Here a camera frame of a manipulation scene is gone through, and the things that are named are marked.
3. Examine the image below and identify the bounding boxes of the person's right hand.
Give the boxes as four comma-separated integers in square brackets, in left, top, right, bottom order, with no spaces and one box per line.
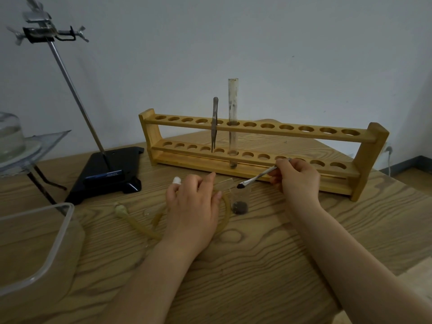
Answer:
[269,158,321,209]

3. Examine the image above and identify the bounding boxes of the person's left hand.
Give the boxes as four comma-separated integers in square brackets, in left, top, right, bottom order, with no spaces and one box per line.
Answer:
[165,172,223,249]

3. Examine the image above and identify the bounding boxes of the metal lab spatula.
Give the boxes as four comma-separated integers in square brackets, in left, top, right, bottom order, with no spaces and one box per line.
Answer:
[237,158,292,190]

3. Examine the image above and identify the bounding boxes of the person's right forearm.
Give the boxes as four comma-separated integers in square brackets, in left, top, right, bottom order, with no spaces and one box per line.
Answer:
[286,198,432,324]

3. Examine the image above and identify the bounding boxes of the person's left forearm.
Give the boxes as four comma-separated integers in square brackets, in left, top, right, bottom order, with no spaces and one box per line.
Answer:
[96,238,203,324]

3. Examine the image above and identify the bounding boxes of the small glass beaker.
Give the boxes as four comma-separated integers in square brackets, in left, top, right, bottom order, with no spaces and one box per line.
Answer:
[230,185,251,216]

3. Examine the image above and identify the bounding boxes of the wooden test tube rack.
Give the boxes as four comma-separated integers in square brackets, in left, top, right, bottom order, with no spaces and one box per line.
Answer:
[138,108,389,202]

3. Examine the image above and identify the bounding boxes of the metal tweezers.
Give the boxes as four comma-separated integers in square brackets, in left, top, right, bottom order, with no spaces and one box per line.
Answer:
[211,97,219,153]

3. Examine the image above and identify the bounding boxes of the glass test tube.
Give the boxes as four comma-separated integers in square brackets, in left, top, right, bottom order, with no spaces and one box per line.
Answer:
[228,78,239,169]

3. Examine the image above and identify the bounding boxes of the yellowish rubber tube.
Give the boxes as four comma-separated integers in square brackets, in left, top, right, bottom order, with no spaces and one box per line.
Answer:
[114,191,233,241]

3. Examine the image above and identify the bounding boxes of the black retort stand with rod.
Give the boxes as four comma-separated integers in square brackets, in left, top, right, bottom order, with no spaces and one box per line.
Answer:
[47,40,145,206]

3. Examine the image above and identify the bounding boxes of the black metal tripod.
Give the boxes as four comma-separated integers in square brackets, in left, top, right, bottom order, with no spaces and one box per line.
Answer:
[26,164,68,214]

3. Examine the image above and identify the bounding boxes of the clear plastic container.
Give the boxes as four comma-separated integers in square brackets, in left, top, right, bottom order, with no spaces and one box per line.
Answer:
[0,202,86,302]

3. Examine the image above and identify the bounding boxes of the clear glass dome jar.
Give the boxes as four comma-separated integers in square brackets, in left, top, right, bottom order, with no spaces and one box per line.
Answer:
[0,112,27,163]

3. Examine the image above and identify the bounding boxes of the metal stand clamp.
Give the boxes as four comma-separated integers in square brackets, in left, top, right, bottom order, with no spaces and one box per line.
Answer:
[6,0,90,46]

